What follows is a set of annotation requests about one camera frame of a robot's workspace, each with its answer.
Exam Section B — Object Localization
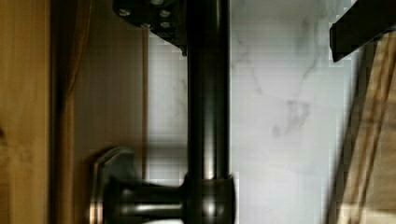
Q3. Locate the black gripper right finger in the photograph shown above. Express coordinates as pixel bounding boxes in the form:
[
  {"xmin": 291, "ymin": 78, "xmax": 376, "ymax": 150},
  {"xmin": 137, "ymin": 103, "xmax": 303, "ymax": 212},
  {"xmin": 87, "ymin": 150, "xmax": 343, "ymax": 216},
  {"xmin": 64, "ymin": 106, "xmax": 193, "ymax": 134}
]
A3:
[{"xmin": 330, "ymin": 0, "xmax": 396, "ymax": 63}]

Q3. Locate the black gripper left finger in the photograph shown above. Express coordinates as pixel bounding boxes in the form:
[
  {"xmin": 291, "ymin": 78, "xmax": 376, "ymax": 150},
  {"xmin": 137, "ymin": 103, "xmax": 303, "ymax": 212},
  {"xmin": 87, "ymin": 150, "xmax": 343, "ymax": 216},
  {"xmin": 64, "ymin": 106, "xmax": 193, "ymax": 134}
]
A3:
[{"xmin": 112, "ymin": 0, "xmax": 188, "ymax": 57}]

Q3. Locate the dark metal drawer handle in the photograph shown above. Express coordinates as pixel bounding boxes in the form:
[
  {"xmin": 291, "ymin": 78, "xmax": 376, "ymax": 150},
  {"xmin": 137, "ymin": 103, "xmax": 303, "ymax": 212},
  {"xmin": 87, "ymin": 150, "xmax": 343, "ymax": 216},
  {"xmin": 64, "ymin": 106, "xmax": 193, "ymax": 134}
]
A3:
[{"xmin": 89, "ymin": 0, "xmax": 236, "ymax": 224}]

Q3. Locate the wooden drawer front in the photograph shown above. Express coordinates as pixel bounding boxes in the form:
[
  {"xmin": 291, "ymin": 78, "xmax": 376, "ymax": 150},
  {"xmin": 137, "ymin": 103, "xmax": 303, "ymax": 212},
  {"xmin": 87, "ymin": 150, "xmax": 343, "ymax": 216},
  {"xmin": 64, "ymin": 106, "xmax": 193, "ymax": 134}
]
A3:
[{"xmin": 1, "ymin": 0, "xmax": 148, "ymax": 224}]

